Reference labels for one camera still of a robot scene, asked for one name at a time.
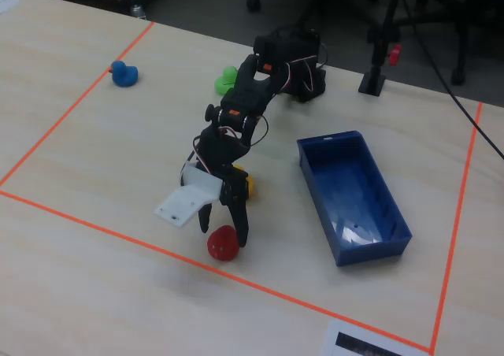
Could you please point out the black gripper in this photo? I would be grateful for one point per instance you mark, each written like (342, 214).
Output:
(233, 192)

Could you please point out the red rubber duck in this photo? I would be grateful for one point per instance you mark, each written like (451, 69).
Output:
(222, 245)

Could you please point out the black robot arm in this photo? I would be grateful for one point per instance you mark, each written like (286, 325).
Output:
(252, 92)

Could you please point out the yellow rubber duck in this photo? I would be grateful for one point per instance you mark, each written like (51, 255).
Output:
(250, 186)

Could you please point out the green rubber duck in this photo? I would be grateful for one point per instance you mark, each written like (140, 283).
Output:
(225, 81)

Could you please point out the blue plastic box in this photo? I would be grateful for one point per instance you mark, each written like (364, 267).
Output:
(354, 198)

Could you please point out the blue rubber duck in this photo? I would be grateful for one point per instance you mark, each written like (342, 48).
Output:
(124, 74)

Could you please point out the orange tape strip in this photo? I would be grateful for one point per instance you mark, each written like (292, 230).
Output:
(303, 304)
(459, 214)
(39, 143)

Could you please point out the white paper with black bar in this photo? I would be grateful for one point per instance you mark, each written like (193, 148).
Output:
(366, 340)

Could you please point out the black stand base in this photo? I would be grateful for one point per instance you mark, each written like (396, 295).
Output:
(372, 82)

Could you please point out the red clamp knob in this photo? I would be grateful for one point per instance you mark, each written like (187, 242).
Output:
(395, 54)

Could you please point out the black stand pole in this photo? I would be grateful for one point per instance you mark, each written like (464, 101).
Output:
(386, 21)

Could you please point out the plain white paper sheet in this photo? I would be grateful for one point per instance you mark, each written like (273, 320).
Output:
(7, 2)

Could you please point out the black office chair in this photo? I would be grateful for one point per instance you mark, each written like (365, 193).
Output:
(460, 25)

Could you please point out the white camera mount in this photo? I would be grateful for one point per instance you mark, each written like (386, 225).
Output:
(189, 200)

